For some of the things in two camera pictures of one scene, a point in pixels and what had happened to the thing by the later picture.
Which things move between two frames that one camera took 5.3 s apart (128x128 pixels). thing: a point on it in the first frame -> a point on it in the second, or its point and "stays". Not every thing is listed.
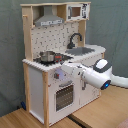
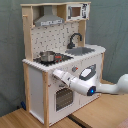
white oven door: x=64 y=98 stays
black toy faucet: x=71 y=44 stays
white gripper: x=88 y=75 -> x=63 y=76
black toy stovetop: x=59 y=59 stays
